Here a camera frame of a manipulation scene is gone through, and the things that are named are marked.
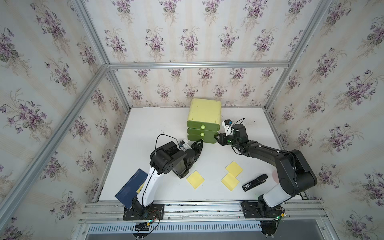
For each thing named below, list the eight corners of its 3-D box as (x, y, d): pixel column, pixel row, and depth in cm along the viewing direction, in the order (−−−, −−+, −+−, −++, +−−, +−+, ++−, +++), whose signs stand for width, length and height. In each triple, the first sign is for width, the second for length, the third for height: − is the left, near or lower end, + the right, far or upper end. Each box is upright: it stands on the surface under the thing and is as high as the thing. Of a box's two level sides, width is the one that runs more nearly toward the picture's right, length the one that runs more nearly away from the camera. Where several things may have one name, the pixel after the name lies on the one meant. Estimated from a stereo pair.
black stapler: (244, 192, 81) (247, 189, 77) (241, 187, 82) (243, 184, 78) (265, 181, 85) (269, 178, 81) (262, 176, 86) (265, 173, 82)
